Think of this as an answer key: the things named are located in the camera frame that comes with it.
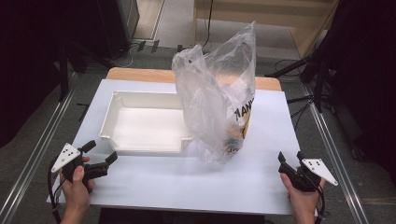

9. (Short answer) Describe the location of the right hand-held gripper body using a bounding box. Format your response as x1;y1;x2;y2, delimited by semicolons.
289;158;339;193

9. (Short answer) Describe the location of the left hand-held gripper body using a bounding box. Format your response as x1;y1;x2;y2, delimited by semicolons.
50;143;95;184

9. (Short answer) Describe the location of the white plastic bin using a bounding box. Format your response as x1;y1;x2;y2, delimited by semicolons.
98;90;194;156

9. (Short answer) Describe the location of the orange juice bottle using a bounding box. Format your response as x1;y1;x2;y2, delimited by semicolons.
224;122;248;153

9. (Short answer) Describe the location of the clear printed plastic bag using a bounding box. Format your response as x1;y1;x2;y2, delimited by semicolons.
171;21;258;165

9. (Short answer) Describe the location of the person's left hand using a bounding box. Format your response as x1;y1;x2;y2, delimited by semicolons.
59;156;96;214

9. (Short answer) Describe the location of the person's right hand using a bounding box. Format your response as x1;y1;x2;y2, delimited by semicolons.
279;173;327;215

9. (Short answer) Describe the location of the white table cover board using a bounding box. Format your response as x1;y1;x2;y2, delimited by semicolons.
46;78;319;217

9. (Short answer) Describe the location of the black tripod stand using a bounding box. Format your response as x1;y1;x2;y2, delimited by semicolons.
264;50;335;114

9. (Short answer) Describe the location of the dark cabinet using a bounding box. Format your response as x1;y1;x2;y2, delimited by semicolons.
94;0;140;61

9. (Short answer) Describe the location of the light wooden shelf unit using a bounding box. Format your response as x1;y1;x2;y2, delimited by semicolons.
192;0;342;60

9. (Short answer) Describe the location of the metal floor rail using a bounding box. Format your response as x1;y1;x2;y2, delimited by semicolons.
302;84;371;224
0;89;77;224

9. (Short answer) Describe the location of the right hand-held gripper cable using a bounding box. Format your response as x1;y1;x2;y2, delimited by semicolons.
313;178;329;224

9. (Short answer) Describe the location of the hand-held gripper cable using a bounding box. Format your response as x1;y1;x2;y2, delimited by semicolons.
313;178;329;224
46;158;64;220

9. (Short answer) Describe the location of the left hand-held gripper cable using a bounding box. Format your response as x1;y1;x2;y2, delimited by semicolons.
46;158;64;220

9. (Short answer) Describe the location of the black floor cable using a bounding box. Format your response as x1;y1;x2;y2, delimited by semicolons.
286;94;316;129

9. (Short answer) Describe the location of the white floor cable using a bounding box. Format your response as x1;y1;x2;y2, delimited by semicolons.
109;43;139;69

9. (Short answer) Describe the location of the black hanging cable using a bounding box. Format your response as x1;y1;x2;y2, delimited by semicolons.
201;0;216;50

